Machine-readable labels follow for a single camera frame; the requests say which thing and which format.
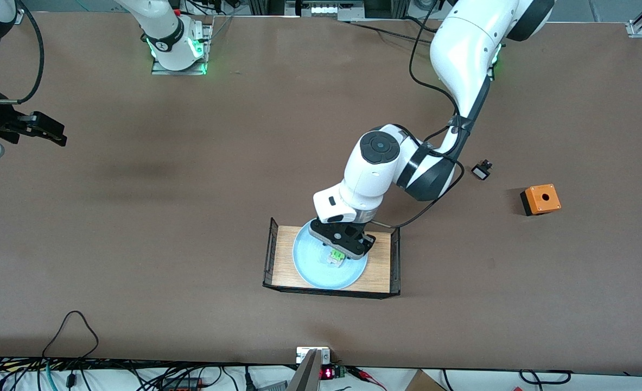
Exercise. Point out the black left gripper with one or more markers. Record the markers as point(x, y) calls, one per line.
point(368, 243)

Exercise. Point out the red push button switch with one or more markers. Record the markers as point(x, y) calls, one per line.
point(336, 259)

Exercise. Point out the light blue plate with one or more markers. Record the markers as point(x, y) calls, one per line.
point(310, 266)

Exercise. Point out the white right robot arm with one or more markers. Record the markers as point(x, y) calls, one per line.
point(163, 27)

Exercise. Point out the wooden tray black mesh sides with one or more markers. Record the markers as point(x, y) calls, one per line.
point(377, 266)

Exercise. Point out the red clip lead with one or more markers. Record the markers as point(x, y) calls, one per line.
point(361, 373)

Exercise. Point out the red digit display module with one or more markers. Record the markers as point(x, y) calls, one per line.
point(327, 373)

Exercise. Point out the brown cardboard piece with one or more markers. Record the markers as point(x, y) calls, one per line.
point(421, 383)

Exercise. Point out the white light bar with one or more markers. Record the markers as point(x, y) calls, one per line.
point(326, 10)

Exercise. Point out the orange black power strip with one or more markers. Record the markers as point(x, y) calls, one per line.
point(182, 384)

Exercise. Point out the black switch module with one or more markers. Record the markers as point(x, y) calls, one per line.
point(481, 172)

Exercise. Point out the silver mount bracket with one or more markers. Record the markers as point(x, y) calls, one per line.
point(304, 354)

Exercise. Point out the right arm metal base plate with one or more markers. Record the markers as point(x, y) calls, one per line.
point(179, 71)

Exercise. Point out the grey metal post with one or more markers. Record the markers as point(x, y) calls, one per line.
point(305, 377)

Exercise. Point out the orange button enclosure box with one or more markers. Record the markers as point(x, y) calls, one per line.
point(543, 200)

